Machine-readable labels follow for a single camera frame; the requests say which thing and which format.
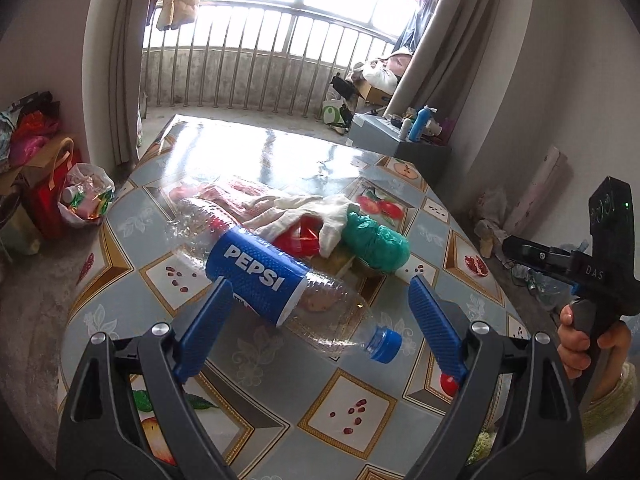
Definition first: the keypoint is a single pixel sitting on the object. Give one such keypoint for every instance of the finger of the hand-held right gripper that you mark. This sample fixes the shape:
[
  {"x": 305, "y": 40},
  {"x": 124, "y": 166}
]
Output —
[{"x": 540, "y": 257}]

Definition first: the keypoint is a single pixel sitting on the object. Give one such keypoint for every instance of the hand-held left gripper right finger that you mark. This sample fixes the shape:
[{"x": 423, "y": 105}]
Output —
[{"x": 437, "y": 330}]

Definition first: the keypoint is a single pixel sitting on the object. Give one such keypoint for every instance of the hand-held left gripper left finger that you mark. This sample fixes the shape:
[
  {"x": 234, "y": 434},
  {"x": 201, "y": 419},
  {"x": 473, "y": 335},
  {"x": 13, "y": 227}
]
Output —
[{"x": 205, "y": 330}]

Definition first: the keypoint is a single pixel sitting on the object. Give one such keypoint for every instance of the blue label plastic bottle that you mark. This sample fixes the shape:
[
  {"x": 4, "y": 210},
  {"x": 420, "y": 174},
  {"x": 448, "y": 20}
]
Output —
[{"x": 260, "y": 272}]

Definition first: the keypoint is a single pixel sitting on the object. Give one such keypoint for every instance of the person's right hand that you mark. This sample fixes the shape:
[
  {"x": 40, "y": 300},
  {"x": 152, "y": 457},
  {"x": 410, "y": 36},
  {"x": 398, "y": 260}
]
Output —
[{"x": 570, "y": 350}]

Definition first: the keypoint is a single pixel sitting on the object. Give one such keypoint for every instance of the pile of packaging litter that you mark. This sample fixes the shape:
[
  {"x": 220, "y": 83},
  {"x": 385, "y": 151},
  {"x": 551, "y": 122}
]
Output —
[{"x": 495, "y": 240}]

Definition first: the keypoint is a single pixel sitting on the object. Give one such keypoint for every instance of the pink rolled mat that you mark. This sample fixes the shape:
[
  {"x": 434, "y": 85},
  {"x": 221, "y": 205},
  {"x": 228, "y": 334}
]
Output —
[{"x": 540, "y": 185}]

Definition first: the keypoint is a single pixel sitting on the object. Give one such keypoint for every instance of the green crumpled plastic bag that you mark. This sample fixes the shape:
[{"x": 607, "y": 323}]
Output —
[{"x": 375, "y": 240}]

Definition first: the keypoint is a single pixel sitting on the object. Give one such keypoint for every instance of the round table fruit print cloth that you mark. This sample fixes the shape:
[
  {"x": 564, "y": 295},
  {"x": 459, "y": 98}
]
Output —
[{"x": 350, "y": 410}]

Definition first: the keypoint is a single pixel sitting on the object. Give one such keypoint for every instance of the red plastic packet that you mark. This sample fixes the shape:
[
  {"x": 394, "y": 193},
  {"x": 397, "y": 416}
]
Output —
[{"x": 295, "y": 242}]

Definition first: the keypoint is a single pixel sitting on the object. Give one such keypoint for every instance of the pink print tissue packet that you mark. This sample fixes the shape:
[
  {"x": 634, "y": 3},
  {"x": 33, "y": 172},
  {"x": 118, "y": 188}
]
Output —
[{"x": 235, "y": 190}]

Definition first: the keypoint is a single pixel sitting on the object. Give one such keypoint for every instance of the white cloth glove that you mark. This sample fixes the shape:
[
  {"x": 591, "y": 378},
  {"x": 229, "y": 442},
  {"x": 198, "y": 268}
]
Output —
[{"x": 300, "y": 210}]

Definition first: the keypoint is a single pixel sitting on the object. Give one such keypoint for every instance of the white bag of snacks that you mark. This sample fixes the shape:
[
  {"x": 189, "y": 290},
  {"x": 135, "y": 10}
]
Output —
[{"x": 85, "y": 195}]

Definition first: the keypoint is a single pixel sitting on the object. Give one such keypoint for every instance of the grey cabinet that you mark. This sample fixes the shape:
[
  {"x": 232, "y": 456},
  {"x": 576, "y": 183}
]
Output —
[{"x": 370, "y": 135}]

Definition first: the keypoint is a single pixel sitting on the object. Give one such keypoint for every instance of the red paper shopping bag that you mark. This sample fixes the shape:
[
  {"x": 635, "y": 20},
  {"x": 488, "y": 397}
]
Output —
[{"x": 45, "y": 195}]

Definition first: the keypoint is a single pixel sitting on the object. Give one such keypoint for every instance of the grey curtain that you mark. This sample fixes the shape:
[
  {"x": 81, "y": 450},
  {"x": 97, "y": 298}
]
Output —
[
  {"x": 450, "y": 50},
  {"x": 135, "y": 60}
]

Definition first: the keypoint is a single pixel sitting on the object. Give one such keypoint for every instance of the cardboard box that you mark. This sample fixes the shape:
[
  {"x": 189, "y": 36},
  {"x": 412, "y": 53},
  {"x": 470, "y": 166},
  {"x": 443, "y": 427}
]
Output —
[{"x": 372, "y": 92}]

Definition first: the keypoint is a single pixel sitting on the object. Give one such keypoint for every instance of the blue hanging garment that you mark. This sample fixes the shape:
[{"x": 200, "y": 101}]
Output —
[{"x": 417, "y": 25}]

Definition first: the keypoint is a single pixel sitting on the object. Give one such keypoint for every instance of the red plastic bag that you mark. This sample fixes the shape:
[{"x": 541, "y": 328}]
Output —
[{"x": 35, "y": 127}]

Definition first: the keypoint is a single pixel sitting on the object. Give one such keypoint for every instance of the balcony metal railing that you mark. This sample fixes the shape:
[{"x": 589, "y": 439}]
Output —
[{"x": 250, "y": 60}]

